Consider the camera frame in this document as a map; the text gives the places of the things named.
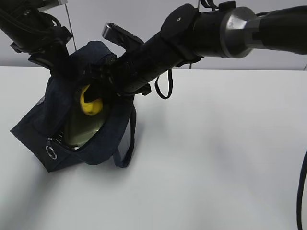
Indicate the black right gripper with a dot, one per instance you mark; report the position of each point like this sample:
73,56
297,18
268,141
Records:
128,74

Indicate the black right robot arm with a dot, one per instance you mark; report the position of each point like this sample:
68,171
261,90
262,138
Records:
188,35

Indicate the yellow lemon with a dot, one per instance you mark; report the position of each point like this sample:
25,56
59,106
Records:
90,108

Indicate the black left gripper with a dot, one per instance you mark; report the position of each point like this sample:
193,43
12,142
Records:
53,53

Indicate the dark blue lunch bag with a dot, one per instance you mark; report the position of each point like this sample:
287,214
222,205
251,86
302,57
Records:
41,130

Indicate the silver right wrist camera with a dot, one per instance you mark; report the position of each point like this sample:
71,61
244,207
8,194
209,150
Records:
121,37

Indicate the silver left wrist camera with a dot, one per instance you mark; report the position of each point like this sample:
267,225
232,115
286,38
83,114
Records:
48,4

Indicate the green lid glass food container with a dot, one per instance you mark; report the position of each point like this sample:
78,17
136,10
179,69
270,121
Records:
80,128

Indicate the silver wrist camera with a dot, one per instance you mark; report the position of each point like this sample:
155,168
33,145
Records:
48,4
121,37

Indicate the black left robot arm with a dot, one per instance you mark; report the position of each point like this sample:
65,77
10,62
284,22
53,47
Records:
37,33

